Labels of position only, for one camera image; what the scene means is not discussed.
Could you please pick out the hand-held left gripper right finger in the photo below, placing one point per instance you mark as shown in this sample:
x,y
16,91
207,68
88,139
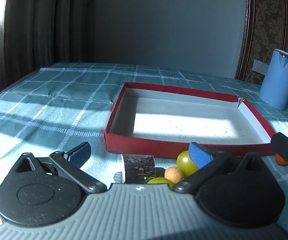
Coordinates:
x,y
201,156

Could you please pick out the orange mandarin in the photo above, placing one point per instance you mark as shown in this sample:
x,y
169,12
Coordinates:
x,y
280,160

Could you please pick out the yellow-green round fruit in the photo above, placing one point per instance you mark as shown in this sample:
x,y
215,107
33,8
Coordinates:
x,y
160,181
185,163

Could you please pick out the white wall switch panel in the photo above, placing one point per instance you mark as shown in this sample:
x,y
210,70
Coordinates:
x,y
260,66

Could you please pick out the dark sugarcane piece pale ends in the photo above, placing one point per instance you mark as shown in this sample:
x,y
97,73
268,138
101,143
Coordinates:
x,y
139,167

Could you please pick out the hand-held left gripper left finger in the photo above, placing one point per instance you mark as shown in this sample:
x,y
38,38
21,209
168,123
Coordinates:
x,y
80,153

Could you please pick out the blue electric kettle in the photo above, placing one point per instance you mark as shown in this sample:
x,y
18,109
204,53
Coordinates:
x,y
276,80

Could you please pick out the red cardboard box tray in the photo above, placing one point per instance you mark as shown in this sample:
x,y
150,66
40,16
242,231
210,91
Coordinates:
x,y
184,122

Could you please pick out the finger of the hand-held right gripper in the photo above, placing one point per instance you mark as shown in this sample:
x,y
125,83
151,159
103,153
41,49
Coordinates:
x,y
287,148

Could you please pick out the brown curtain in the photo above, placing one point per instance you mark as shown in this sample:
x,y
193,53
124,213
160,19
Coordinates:
x,y
46,17

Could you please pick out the dark wooden door frame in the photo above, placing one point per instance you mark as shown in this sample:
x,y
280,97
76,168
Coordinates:
x,y
246,30

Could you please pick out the small tan round fruit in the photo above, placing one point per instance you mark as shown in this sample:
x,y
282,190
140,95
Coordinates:
x,y
174,175

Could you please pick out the teal plaid tablecloth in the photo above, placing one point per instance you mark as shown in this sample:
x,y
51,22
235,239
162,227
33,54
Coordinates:
x,y
46,92

